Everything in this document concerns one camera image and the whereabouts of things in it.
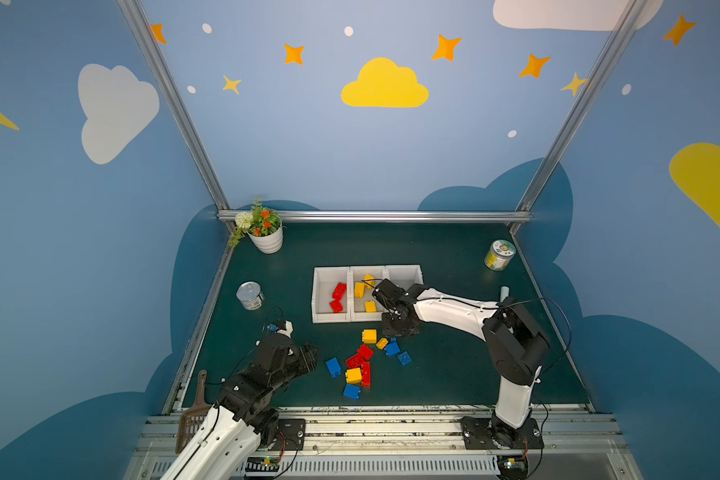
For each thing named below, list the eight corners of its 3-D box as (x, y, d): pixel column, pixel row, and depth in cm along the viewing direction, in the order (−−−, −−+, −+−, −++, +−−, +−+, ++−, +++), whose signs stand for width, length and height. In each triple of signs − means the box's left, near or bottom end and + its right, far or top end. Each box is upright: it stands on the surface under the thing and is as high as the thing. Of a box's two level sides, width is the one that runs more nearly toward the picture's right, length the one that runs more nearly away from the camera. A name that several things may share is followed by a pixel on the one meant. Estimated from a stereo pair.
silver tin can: (239, 309, 98) (234, 300, 94) (245, 291, 103) (240, 281, 99) (261, 309, 99) (256, 300, 94) (266, 291, 103) (261, 281, 99)
